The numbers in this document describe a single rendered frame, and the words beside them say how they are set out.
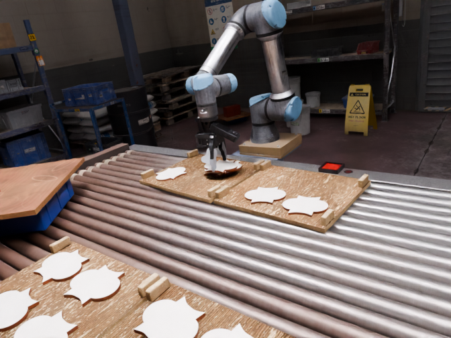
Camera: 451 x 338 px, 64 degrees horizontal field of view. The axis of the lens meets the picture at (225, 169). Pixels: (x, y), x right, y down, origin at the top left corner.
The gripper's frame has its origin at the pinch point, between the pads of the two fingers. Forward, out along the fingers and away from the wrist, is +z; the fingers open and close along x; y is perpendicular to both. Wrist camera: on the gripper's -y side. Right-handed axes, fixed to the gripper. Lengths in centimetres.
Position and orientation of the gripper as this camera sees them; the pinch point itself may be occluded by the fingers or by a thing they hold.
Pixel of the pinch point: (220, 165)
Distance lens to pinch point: 143.6
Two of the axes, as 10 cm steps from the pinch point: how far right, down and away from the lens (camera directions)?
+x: -4.1, 3.8, -8.3
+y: -9.0, -0.4, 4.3
